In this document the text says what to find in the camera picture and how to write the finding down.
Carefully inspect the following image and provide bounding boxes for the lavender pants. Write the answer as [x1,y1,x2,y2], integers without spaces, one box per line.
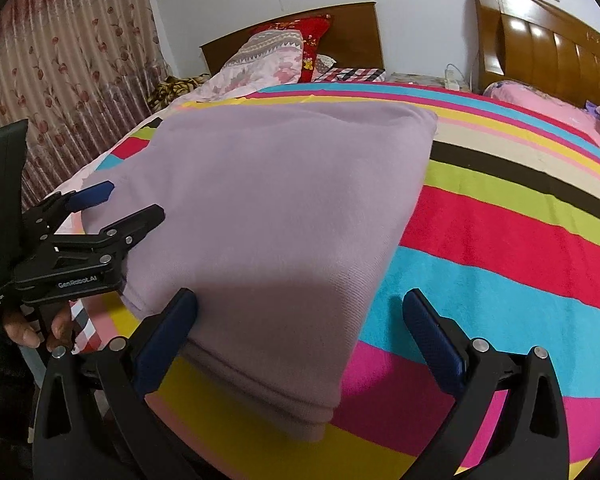
[82,101,438,441]

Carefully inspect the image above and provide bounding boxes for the left hand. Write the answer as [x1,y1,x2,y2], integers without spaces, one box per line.
[3,302,74,352]

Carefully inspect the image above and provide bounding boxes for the floral striped curtain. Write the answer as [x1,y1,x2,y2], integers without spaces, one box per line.
[0,0,169,208]

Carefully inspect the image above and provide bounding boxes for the leopard print cloth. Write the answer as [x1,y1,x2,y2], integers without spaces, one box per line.
[147,74,210,113]

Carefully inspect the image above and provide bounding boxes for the rainbow striped bed sheet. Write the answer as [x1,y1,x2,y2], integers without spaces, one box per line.
[54,81,600,480]

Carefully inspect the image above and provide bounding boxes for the pink floral quilt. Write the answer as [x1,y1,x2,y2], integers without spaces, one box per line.
[173,29,303,105]

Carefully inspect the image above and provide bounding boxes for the red embroidered pillow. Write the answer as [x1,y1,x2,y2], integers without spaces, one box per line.
[251,13,332,82]

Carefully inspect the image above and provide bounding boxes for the plaid checked blanket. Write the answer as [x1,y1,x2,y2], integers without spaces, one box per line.
[312,67,386,82]

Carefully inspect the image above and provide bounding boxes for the dark wooden headboard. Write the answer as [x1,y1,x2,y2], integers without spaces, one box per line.
[201,2,384,77]

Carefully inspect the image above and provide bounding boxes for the pink bedding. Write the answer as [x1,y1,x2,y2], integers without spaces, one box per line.
[483,80,600,146]

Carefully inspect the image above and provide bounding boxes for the glossy brown wooden headboard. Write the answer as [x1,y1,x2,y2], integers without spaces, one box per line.
[475,0,600,107]

